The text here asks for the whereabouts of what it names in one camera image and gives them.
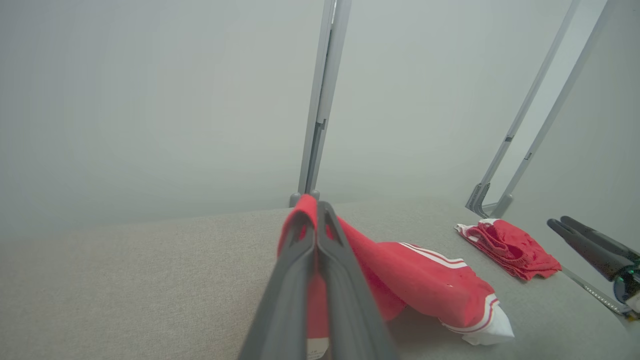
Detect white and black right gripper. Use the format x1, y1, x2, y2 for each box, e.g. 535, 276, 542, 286
546, 216, 640, 321

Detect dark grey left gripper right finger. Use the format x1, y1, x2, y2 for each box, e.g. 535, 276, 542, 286
316, 201, 398, 360

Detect red shorts with white stripes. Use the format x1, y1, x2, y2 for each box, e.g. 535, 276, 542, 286
455, 218, 563, 282

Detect red and white striped garment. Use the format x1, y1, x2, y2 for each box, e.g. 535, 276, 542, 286
277, 194, 516, 360

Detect perforated metal strip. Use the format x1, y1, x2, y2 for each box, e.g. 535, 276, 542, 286
560, 266, 628, 317

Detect grey metal partition post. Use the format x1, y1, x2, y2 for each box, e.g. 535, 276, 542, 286
465, 0, 584, 218
289, 0, 336, 208
492, 0, 619, 219
305, 0, 353, 202

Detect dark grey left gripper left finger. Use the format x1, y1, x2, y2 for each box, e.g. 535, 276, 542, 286
239, 210, 318, 360

